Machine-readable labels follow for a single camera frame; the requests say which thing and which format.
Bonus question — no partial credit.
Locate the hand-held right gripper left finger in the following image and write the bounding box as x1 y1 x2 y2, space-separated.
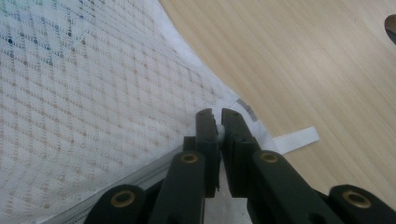
182 107 222 199

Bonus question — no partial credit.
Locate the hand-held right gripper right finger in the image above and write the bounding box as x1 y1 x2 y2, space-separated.
220 107 263 199

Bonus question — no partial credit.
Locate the white mesh laundry bag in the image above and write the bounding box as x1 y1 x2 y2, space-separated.
0 0 320 224

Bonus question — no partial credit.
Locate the dark round table grommet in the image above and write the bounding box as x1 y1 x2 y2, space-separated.
384 13 396 46

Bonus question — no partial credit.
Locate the mint green garment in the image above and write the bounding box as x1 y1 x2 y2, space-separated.
0 0 35 18

